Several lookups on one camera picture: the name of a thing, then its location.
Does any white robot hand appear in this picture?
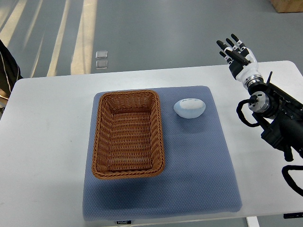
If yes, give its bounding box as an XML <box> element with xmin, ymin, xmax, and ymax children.
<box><xmin>216</xmin><ymin>34</ymin><xmax>263</xmax><ymax>86</ymax></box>

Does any white table leg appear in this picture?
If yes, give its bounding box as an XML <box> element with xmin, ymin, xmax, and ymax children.
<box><xmin>246</xmin><ymin>216</ymin><xmax>260</xmax><ymax>227</ymax></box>

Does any black table bracket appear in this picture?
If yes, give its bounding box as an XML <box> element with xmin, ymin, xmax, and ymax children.
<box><xmin>283</xmin><ymin>212</ymin><xmax>303</xmax><ymax>219</ymax></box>

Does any light blue plush toy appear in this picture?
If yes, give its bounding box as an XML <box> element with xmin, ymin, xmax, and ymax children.
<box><xmin>173</xmin><ymin>98</ymin><xmax>206</xmax><ymax>119</ymax></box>

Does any brown wicker basket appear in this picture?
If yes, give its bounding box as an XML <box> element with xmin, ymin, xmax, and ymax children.
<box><xmin>91</xmin><ymin>90</ymin><xmax>165</xmax><ymax>180</ymax></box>

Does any wooden box corner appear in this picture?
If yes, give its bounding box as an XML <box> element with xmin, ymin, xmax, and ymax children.
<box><xmin>271</xmin><ymin>0</ymin><xmax>303</xmax><ymax>13</ymax></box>

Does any dark clothed person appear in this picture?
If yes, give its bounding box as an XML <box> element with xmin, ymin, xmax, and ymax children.
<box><xmin>0</xmin><ymin>40</ymin><xmax>23</xmax><ymax>105</ymax></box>

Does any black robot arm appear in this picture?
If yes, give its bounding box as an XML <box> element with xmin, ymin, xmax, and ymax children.
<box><xmin>216</xmin><ymin>34</ymin><xmax>303</xmax><ymax>162</ymax></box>

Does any black looped cable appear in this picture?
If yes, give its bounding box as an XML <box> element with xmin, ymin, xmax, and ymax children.
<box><xmin>236</xmin><ymin>98</ymin><xmax>303</xmax><ymax>197</ymax></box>

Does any blue quilted mat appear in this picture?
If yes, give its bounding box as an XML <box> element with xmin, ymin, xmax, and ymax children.
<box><xmin>82</xmin><ymin>86</ymin><xmax>242</xmax><ymax>221</ymax></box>

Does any black table label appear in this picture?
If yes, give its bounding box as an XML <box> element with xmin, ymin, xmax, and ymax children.
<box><xmin>116</xmin><ymin>220</ymin><xmax>132</xmax><ymax>225</ymax></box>

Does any lower metal floor plate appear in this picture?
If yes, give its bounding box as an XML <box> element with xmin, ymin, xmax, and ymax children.
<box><xmin>96</xmin><ymin>60</ymin><xmax>108</xmax><ymax>69</ymax></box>

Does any metal floor plate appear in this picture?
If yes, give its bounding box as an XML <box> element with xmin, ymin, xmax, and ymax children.
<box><xmin>95</xmin><ymin>51</ymin><xmax>108</xmax><ymax>59</ymax></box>
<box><xmin>96</xmin><ymin>60</ymin><xmax>108</xmax><ymax>69</ymax></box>

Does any upper metal floor plate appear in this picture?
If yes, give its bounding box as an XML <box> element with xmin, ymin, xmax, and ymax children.
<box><xmin>95</xmin><ymin>51</ymin><xmax>108</xmax><ymax>59</ymax></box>

